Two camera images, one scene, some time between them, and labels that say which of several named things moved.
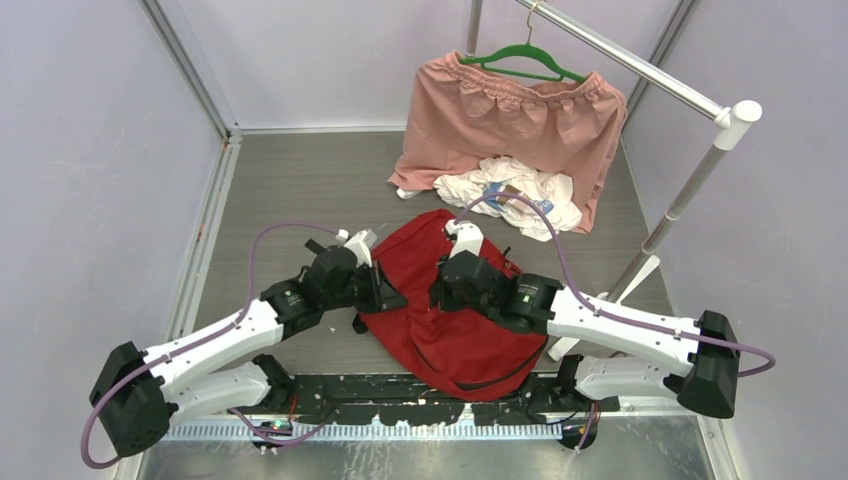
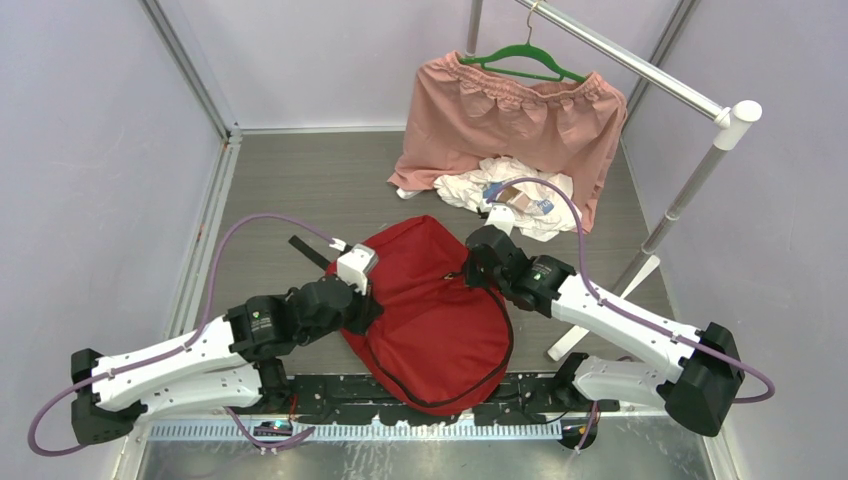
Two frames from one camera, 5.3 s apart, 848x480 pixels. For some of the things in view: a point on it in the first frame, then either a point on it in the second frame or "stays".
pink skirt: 466,115 stays
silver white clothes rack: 734,122 stays
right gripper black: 440,289 -> 472,276
